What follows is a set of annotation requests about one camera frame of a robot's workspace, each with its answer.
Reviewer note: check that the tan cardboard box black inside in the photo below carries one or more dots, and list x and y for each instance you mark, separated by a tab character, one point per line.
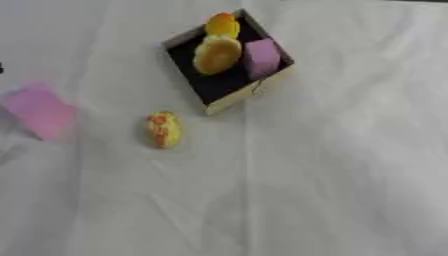
221	87

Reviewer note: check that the yellow red spotted toy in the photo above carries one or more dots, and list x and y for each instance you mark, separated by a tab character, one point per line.
163	129

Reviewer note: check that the round tan toy bun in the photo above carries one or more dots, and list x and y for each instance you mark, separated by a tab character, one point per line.
216	55

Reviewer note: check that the purple block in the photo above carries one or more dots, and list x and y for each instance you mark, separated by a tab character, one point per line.
261	58

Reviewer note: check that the orange yellow toy fruit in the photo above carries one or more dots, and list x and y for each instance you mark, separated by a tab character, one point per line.
222	25

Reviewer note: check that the pink block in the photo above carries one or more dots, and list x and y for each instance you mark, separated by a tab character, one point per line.
41	111

